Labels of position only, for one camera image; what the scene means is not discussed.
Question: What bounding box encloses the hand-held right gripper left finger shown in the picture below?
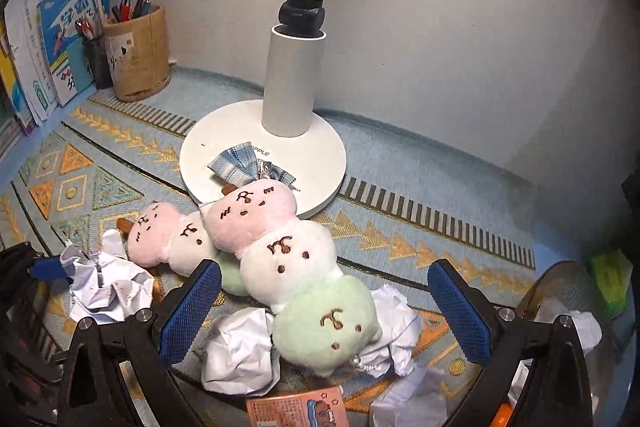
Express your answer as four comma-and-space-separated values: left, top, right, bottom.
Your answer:
62, 259, 223, 427

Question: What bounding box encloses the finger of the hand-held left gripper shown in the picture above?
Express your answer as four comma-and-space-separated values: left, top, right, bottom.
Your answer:
0, 243, 71, 280
0, 279, 68, 358

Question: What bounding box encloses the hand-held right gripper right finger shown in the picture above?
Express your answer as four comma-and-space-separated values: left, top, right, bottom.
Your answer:
427, 258, 593, 427

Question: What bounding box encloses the lined paper ball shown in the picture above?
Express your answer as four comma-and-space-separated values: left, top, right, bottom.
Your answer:
201, 309, 281, 395
370, 284, 426, 378
542, 302, 603, 358
369, 367, 448, 427
507, 359, 533, 403

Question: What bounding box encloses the brown mesh waste basket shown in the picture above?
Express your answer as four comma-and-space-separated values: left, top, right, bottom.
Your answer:
515, 259, 633, 427

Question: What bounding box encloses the crumpled handwritten paper ball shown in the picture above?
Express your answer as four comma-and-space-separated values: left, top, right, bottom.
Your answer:
60, 229, 156, 323

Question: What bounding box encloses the small dango plush toy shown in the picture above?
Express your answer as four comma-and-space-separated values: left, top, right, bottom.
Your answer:
117, 202, 251, 297

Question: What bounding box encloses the blue patterned woven mat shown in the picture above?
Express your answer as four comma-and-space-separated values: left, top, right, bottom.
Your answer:
0, 67, 551, 427

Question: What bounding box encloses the large dango plush toy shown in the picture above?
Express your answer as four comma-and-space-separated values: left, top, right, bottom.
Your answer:
205, 181, 383, 378

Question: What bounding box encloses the pink printed small box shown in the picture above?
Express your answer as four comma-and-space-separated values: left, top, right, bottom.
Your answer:
246, 384, 346, 427

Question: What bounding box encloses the green packet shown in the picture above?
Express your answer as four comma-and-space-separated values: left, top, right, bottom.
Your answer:
587, 249, 632, 313

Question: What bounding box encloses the plaid bow hair clip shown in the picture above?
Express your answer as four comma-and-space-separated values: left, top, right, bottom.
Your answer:
207, 139, 297, 188

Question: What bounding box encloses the black mesh pen holder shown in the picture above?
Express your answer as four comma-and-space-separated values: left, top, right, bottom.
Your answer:
81, 34, 115, 90

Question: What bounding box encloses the round wooden pen holder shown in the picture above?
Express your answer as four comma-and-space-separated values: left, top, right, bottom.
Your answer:
101, 4, 172, 102

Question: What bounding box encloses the blue cartoon cover workbook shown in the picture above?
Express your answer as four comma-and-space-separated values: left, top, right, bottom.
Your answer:
37, 0, 112, 108

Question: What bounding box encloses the bunch of red pens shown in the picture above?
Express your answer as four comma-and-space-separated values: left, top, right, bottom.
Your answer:
74, 18, 103, 40

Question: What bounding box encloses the white desk lamp base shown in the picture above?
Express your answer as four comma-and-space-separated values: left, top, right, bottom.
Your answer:
179, 0, 348, 218

